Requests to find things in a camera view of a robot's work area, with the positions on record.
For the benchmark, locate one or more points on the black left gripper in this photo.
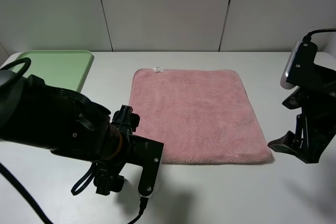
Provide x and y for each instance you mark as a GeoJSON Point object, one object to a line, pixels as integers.
{"type": "Point", "coordinates": [68, 124]}

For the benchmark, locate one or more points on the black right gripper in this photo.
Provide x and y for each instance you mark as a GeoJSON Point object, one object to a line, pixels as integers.
{"type": "Point", "coordinates": [315, 125]}

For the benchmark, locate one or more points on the pink fluffy towel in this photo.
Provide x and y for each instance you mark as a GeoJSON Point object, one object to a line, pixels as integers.
{"type": "Point", "coordinates": [201, 117]}

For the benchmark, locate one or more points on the white towel care label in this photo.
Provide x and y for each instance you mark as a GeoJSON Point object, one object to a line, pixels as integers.
{"type": "Point", "coordinates": [158, 69]}

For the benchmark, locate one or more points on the green plastic tray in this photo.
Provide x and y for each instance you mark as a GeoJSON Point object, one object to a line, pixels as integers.
{"type": "Point", "coordinates": [59, 68]}

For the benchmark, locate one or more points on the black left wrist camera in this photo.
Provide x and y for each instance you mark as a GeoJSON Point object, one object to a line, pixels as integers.
{"type": "Point", "coordinates": [147, 154]}

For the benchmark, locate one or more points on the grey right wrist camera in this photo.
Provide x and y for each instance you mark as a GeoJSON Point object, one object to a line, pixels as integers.
{"type": "Point", "coordinates": [302, 55]}

